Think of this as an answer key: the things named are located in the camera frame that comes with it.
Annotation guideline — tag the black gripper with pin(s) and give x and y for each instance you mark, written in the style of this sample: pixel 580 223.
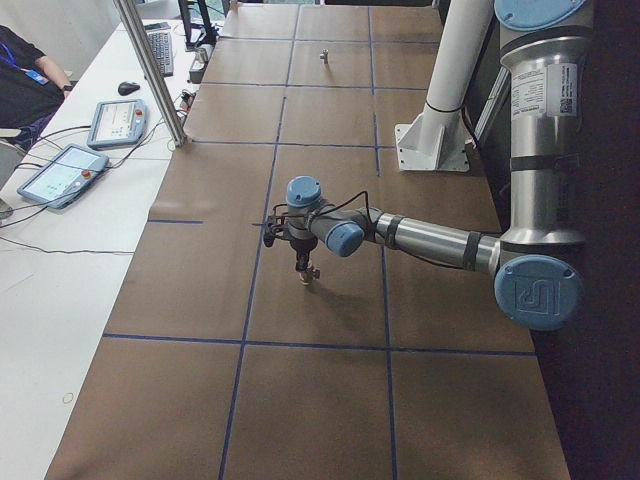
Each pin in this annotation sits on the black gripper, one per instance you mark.
pixel 301 246

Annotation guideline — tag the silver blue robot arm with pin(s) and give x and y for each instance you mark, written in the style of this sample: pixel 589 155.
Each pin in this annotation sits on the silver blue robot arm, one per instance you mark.
pixel 518 64

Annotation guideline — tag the chrome angle valve fitting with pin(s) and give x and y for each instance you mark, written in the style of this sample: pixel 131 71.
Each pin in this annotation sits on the chrome angle valve fitting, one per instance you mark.
pixel 324 56

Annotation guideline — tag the brown paper table cover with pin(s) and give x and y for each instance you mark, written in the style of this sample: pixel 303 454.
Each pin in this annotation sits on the brown paper table cover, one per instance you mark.
pixel 218 363

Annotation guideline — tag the far teach pendant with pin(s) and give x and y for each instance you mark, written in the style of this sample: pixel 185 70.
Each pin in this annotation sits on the far teach pendant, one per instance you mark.
pixel 117 124

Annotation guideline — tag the teach pendant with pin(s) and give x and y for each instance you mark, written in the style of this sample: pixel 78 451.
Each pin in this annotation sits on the teach pendant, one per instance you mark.
pixel 66 177
pixel 117 124

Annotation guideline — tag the black monitor stand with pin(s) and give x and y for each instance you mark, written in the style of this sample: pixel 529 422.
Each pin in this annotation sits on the black monitor stand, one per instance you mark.
pixel 197 34

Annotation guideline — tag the black computer mouse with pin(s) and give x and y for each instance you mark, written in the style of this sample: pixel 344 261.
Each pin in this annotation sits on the black computer mouse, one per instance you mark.
pixel 126 88

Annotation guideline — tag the near teach pendant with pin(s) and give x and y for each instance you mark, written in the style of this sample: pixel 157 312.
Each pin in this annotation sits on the near teach pendant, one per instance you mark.
pixel 66 177

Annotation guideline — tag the black keyboard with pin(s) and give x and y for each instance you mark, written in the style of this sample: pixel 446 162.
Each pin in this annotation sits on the black keyboard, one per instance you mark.
pixel 161 46

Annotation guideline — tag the seated person black shirt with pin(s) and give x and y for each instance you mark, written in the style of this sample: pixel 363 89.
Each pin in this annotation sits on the seated person black shirt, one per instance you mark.
pixel 33 87

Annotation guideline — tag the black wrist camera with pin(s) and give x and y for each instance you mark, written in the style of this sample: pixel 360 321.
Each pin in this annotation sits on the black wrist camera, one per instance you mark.
pixel 275 228

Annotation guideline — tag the aluminium frame post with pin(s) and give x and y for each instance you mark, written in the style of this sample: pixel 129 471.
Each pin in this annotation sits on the aluminium frame post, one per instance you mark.
pixel 138 36

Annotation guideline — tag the white mount base plate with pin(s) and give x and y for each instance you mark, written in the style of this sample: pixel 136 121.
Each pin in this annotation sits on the white mount base plate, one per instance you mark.
pixel 434 141

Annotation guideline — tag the white camera pole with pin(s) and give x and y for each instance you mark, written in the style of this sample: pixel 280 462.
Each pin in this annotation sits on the white camera pole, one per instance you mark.
pixel 465 28

